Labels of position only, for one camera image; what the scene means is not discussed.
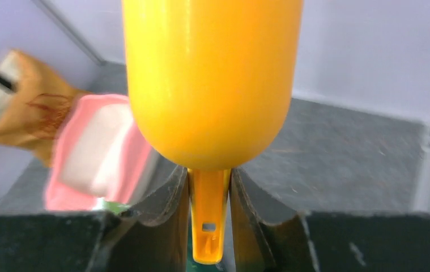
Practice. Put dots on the orange paper tote bag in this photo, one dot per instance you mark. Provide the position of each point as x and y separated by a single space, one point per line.
34 101

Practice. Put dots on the green cat litter bag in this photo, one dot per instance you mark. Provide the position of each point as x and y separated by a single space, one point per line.
114 207

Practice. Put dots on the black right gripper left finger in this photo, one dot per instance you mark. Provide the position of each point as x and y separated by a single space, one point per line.
149 236

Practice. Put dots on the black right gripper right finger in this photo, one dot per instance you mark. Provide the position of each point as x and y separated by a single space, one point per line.
270 236

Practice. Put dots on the pink plastic litter box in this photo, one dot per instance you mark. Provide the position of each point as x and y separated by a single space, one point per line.
100 157

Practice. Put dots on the yellow plastic scoop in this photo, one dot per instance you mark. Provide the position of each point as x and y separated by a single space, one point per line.
210 84

